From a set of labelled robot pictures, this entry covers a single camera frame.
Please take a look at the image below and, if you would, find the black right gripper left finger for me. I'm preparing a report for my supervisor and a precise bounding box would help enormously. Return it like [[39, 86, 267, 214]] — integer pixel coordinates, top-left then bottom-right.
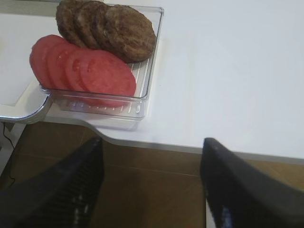
[[0, 137, 104, 228]]

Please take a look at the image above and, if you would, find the leftmost red tomato slice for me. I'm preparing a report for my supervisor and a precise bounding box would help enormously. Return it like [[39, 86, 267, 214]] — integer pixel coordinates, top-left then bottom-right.
[[29, 35, 66, 88]]

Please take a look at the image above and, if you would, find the black power cable under table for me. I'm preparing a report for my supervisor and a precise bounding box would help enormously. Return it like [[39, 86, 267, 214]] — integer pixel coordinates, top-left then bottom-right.
[[1, 123, 16, 183]]

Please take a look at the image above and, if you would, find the clear patty and tomato container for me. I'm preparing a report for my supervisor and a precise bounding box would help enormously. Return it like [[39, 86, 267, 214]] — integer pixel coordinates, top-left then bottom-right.
[[40, 5, 164, 120]]

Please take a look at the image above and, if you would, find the front red tomato slice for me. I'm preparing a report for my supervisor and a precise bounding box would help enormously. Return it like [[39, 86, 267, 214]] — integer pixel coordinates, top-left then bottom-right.
[[79, 50, 136, 97]]

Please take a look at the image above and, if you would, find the red tomato slice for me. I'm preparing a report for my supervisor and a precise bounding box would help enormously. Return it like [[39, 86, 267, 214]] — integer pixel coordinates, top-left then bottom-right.
[[79, 50, 136, 97], [64, 48, 92, 92], [29, 35, 66, 88], [47, 43, 77, 90]]

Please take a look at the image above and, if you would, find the large silver metal tray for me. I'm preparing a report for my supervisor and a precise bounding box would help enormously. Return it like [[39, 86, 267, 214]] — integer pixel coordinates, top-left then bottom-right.
[[0, 13, 58, 124]]

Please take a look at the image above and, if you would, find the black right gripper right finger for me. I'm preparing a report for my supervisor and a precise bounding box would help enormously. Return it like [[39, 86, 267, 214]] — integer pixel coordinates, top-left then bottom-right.
[[200, 138, 304, 228]]

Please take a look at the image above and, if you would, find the leftmost brown meat patty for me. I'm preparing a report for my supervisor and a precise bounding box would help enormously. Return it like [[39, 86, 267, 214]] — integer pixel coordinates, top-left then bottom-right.
[[56, 0, 85, 47]]

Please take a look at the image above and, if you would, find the brown meat patty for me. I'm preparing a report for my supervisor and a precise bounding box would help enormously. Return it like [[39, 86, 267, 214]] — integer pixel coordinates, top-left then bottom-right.
[[56, 0, 85, 47], [74, 0, 101, 49], [91, 2, 123, 59], [105, 5, 156, 62]]

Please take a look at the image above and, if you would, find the front brown meat patty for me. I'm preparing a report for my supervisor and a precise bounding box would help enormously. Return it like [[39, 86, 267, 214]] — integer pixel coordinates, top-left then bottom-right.
[[105, 5, 156, 62]]

